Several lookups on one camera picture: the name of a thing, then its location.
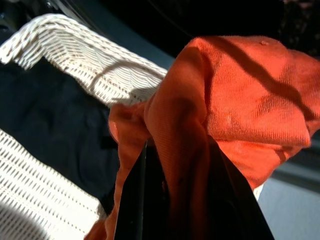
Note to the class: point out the perforated steel washer drum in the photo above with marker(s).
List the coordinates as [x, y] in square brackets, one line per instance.
[300, 25]

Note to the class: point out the orange red cloth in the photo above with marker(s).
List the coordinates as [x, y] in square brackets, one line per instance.
[237, 87]

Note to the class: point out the pale woven basket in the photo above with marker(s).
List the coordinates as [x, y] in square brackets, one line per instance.
[37, 187]

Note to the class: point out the black cloth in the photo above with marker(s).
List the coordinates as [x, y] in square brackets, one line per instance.
[50, 112]

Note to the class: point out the grey washing machine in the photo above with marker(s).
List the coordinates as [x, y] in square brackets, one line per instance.
[140, 37]

